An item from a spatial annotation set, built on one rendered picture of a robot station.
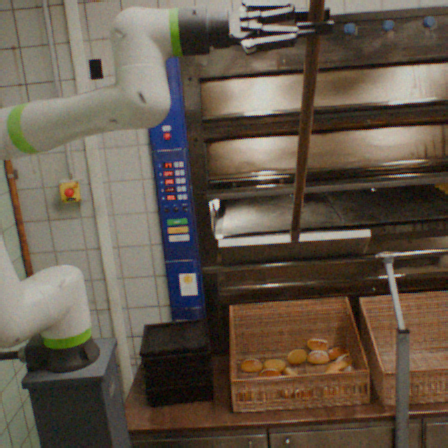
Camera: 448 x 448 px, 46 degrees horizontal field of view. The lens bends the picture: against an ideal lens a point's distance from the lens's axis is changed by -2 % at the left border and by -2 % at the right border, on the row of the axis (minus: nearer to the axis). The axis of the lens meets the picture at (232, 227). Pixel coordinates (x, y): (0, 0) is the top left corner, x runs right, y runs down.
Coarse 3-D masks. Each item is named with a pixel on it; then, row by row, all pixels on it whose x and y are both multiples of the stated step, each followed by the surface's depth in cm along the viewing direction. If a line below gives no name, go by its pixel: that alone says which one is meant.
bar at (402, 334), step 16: (336, 256) 206; (352, 256) 205; (368, 256) 204; (384, 256) 203; (400, 256) 203; (416, 256) 203; (432, 256) 203; (208, 272) 208; (224, 272) 208; (400, 320) 192; (400, 336) 188; (400, 352) 189; (400, 368) 191; (400, 384) 193; (400, 400) 195; (400, 416) 196; (400, 432) 198
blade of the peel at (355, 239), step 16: (224, 240) 194; (240, 240) 194; (256, 240) 193; (272, 240) 193; (288, 240) 193; (304, 240) 192; (320, 240) 192; (336, 240) 193; (352, 240) 194; (368, 240) 194; (224, 256) 201; (240, 256) 202; (256, 256) 203; (272, 256) 204; (288, 256) 204; (304, 256) 205; (320, 256) 206; (240, 272) 217; (256, 272) 218; (272, 272) 219; (288, 272) 220; (304, 272) 221; (320, 272) 221; (336, 272) 222
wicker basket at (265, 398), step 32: (256, 320) 249; (288, 320) 249; (320, 320) 248; (352, 320) 233; (256, 352) 249; (288, 352) 249; (352, 352) 238; (256, 384) 209; (288, 384) 208; (320, 384) 208; (352, 384) 208
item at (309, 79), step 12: (312, 0) 97; (324, 0) 97; (312, 12) 99; (324, 12) 100; (312, 48) 107; (312, 60) 110; (312, 72) 114; (312, 84) 117; (312, 96) 121; (312, 108) 125; (300, 120) 131; (300, 132) 134; (300, 144) 139; (300, 156) 143; (300, 168) 149; (300, 180) 154; (300, 192) 161; (300, 204) 168; (300, 216) 176
